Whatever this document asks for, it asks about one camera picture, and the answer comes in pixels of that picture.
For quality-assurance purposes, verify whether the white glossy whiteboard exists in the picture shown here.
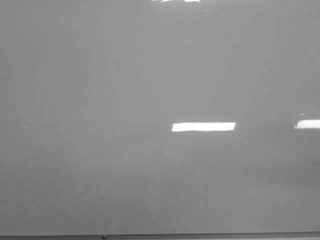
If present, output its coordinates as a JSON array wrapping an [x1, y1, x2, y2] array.
[[0, 0, 320, 235]]

